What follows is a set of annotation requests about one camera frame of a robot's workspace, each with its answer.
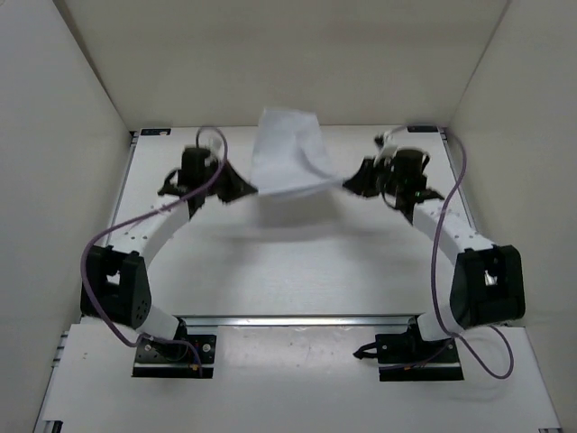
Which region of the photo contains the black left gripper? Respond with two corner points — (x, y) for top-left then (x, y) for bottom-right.
(203, 155), (258, 202)

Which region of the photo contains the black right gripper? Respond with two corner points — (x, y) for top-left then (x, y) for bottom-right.
(343, 157), (403, 199)

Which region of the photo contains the white skirt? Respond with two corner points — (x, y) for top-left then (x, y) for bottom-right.
(251, 107), (344, 198)

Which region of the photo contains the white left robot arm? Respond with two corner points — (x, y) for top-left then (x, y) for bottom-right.
(80, 161), (258, 359)

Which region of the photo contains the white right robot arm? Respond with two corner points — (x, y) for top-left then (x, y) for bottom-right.
(343, 149), (526, 362)

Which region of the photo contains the black right corner label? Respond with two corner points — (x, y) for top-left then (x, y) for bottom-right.
(407, 125), (438, 134)

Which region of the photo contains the black corner label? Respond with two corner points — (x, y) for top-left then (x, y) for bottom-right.
(407, 125), (438, 134)
(139, 128), (171, 136)

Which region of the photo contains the black left corner label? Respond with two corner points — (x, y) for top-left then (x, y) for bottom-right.
(139, 128), (171, 136)

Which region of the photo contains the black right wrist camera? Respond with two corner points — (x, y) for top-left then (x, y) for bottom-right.
(391, 148), (430, 188)

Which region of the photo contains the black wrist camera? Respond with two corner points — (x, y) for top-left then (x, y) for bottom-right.
(178, 146), (212, 190)
(391, 148), (430, 188)

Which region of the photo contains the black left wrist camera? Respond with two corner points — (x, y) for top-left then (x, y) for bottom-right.
(178, 146), (212, 190)

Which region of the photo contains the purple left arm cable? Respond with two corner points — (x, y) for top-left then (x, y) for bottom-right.
(80, 126), (229, 349)

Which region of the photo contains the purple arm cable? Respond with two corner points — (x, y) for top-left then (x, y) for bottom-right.
(382, 125), (516, 379)
(80, 126), (229, 349)

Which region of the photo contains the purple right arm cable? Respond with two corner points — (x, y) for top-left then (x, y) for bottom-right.
(382, 125), (516, 379)

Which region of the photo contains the aluminium table rail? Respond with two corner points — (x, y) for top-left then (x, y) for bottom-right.
(181, 315), (411, 327)

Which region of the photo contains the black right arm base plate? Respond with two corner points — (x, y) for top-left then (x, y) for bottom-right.
(353, 331), (464, 382)

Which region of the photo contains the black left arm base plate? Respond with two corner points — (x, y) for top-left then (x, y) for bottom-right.
(132, 318), (217, 380)

